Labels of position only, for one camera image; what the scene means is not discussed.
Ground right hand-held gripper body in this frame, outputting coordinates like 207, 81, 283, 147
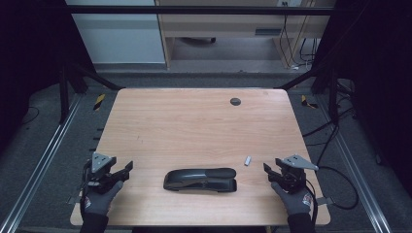
275, 153, 320, 195

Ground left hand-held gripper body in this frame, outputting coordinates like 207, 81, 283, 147
83, 151, 118, 195

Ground black stapler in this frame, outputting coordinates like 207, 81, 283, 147
162, 167, 238, 194

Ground person's right hand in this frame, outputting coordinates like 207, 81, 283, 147
270, 181, 314, 217

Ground white cabinet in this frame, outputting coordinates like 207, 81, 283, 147
65, 0, 166, 65

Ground dark curtain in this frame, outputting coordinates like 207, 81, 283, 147
0, 0, 97, 154
312, 0, 412, 187

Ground light wooden desk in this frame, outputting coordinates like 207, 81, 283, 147
154, 0, 336, 70

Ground left hand-held gripper cable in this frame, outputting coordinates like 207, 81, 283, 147
79, 159, 93, 216

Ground hand-held gripper cable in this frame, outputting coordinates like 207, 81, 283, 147
79, 159, 93, 216
304, 179, 320, 225

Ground right hand-held gripper cable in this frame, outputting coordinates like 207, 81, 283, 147
304, 179, 320, 225

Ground black floor cables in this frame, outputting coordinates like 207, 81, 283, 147
302, 79, 357, 168

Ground aluminium floor rail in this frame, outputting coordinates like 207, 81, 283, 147
0, 93, 84, 233
315, 94, 394, 233

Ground yellow-handled tool left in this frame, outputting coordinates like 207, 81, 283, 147
92, 92, 107, 113

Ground yellow-handled tool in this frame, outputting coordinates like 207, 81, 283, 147
92, 92, 107, 113
300, 94, 320, 110

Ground yellow-handled tool right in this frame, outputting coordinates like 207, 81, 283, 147
300, 94, 320, 110

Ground black looped floor cable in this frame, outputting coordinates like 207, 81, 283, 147
317, 165, 360, 211

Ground black metal frame strut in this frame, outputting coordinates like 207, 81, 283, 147
274, 63, 342, 124
58, 62, 124, 124

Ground thin black floor cable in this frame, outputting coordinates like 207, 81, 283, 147
20, 105, 41, 126

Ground hanging black desk cables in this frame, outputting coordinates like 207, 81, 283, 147
279, 1, 321, 71

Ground black horizontal frame bar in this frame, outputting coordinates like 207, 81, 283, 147
65, 4, 336, 17

